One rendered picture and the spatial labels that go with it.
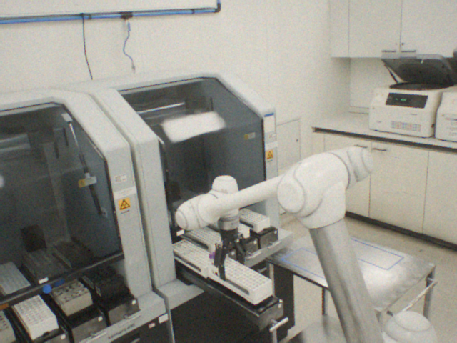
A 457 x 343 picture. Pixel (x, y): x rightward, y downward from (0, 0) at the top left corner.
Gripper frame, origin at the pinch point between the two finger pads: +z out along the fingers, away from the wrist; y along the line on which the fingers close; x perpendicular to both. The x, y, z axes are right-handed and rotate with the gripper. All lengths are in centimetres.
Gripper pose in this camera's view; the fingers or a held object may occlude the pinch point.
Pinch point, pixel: (232, 269)
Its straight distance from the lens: 185.0
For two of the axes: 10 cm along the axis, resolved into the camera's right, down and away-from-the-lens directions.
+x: -6.5, -2.0, 7.3
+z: 0.8, 9.4, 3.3
